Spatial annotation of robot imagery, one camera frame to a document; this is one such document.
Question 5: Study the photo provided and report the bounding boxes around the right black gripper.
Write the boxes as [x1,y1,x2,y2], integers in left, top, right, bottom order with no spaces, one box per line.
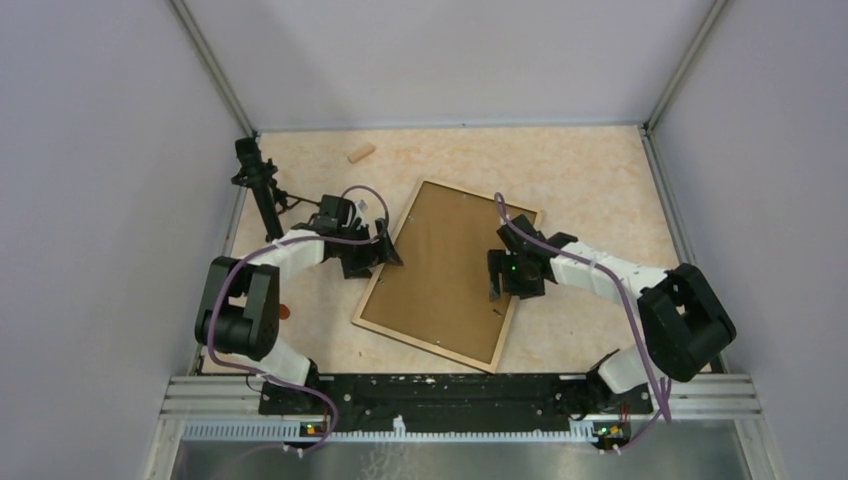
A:
[488,249,544,301]

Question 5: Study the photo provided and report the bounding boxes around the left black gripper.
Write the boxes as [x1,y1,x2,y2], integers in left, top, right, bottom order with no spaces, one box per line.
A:
[336,218,402,279]

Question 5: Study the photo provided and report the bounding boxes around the brown cardboard backing board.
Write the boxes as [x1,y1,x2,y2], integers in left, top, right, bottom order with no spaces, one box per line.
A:
[359,182,535,366]

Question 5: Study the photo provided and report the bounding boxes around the wooden picture frame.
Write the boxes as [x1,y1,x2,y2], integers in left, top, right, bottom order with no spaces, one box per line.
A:
[351,177,541,376]

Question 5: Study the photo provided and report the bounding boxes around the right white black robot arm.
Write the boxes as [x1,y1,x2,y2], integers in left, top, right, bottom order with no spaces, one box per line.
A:
[487,215,737,412]

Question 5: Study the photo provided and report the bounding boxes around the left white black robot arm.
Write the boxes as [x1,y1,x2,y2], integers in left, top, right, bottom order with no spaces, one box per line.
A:
[194,195,403,414]

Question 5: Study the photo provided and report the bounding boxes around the small wooden cylinder block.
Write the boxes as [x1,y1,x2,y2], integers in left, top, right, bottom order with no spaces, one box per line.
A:
[347,143,376,164]

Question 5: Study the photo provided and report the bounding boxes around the black mini tripod orange tip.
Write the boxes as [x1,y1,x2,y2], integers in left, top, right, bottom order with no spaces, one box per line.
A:
[231,137,318,241]

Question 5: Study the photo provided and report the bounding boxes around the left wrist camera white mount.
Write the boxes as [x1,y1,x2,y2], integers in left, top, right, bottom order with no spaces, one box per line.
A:
[352,199,368,215]

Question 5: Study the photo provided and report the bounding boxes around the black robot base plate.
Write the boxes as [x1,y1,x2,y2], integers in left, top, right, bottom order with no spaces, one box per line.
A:
[258,372,654,435]

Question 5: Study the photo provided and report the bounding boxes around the white toothed cable duct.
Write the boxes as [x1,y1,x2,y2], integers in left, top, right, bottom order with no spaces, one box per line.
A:
[182,417,597,444]

